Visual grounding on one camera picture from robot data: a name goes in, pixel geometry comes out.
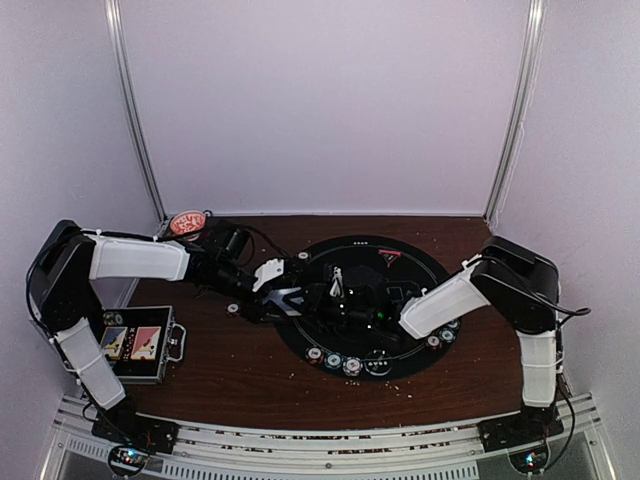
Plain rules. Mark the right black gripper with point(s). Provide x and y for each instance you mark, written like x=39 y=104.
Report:
x=316 y=303

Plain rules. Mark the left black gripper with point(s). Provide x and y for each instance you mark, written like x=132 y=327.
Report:
x=255 y=311

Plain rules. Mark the red black all-in triangle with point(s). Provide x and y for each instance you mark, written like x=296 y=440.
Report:
x=390 y=256

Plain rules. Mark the green white chips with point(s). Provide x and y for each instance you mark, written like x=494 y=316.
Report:
x=333 y=361
x=447 y=335

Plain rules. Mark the blue white chips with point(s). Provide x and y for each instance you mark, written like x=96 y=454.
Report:
x=453 y=324
x=352 y=366

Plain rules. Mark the blue card deck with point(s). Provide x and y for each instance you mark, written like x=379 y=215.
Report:
x=288 y=301

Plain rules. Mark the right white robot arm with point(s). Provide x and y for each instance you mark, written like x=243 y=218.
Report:
x=522 y=288

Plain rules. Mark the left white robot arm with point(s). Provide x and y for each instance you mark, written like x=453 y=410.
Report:
x=63 y=303

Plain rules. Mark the round black poker mat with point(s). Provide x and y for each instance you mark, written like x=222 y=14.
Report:
x=420 y=272

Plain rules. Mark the red white patterned bowl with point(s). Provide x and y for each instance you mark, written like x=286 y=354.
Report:
x=187 y=222

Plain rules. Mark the red card box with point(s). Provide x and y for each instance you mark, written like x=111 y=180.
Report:
x=145 y=346

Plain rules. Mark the aluminium poker case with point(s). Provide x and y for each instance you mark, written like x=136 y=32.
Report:
x=171 y=346

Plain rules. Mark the chips in case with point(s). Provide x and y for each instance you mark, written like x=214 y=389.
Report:
x=112 y=318

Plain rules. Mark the yellow blue card box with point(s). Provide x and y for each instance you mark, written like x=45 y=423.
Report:
x=112 y=342

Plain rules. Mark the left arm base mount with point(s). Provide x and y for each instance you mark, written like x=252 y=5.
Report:
x=144 y=433

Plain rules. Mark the aluminium front rail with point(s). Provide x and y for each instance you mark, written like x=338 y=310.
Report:
x=444 y=451

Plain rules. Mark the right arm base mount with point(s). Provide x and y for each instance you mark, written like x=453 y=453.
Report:
x=516 y=430

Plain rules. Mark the left aluminium frame post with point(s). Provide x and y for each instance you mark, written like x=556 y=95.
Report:
x=133 y=119

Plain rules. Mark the aluminium frame post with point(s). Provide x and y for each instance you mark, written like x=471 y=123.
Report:
x=133 y=119
x=524 y=87

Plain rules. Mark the right aluminium frame post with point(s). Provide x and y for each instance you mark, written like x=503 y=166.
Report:
x=524 y=87

